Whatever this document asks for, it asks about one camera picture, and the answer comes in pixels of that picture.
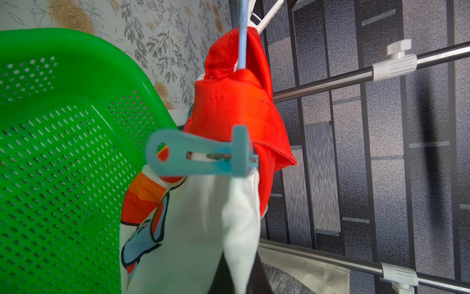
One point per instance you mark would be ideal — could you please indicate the green plastic basket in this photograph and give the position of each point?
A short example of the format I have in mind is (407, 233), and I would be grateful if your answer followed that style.
(76, 113)

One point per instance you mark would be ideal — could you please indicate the rainbow striped jacket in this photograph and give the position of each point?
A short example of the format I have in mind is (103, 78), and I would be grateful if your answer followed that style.
(228, 97)

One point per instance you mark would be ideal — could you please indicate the metal clothes rack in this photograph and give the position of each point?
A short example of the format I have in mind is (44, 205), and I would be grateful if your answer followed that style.
(375, 96)

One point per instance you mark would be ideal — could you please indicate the beige canvas tote bag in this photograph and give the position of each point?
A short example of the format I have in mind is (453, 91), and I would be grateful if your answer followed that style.
(290, 274)

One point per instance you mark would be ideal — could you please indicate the teal clothespin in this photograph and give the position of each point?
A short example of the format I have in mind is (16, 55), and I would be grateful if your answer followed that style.
(172, 153)

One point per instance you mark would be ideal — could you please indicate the white cartoon jacket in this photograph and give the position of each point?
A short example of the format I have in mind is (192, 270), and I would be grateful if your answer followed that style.
(193, 235)

